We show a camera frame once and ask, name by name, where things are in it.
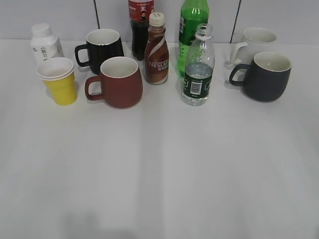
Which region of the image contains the clear water bottle green label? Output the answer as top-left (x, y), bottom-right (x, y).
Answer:
top-left (182, 23), bottom-right (215, 107)

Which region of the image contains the yellow paper cup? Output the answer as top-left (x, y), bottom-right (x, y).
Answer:
top-left (36, 57), bottom-right (77, 106)

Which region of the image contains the dark red ceramic mug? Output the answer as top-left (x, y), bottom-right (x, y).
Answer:
top-left (84, 56), bottom-right (143, 109)

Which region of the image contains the brown Nescafe coffee bottle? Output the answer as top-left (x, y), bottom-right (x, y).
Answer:
top-left (145, 12), bottom-right (169, 85)

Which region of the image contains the black ceramic mug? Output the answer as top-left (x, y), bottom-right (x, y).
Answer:
top-left (74, 29), bottom-right (124, 75)

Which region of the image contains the cola bottle red label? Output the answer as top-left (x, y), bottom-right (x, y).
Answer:
top-left (128, 0), bottom-right (155, 61)

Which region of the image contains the green soda bottle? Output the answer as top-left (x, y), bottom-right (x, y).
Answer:
top-left (177, 0), bottom-right (209, 76)

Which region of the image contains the dark grey ceramic mug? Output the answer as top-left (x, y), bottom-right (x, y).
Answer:
top-left (229, 52), bottom-right (292, 102)

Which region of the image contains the white ceramic mug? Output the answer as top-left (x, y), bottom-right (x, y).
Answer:
top-left (228, 27), bottom-right (277, 66)

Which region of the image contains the white yogurt drink bottle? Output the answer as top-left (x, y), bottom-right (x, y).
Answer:
top-left (30, 23), bottom-right (64, 65)

